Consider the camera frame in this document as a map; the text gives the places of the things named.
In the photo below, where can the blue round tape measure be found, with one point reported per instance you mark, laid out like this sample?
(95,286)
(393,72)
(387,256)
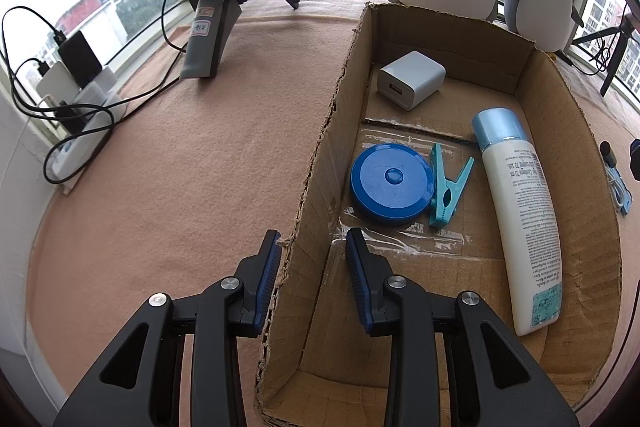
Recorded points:
(391,183)

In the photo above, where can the white lotion bottle blue cap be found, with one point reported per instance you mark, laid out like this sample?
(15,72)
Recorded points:
(526,218)

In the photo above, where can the teal clothespin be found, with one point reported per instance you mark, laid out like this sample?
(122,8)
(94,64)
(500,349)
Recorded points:
(447,192)

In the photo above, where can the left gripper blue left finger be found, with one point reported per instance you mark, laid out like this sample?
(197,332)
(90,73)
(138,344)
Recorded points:
(257,274)

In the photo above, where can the white usb wall charger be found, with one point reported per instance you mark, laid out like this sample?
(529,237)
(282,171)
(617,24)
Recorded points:
(410,80)

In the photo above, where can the white power strip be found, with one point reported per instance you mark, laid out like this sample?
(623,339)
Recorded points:
(86,114)

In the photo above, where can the black power adapter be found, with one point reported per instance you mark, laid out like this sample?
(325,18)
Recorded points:
(79,59)

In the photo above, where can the peach fleece blanket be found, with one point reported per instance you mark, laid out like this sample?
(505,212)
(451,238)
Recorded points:
(189,186)

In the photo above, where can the brown cardboard box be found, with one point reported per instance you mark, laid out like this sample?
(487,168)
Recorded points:
(319,368)

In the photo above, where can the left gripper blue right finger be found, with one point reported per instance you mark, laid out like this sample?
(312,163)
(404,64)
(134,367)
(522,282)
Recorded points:
(368,273)

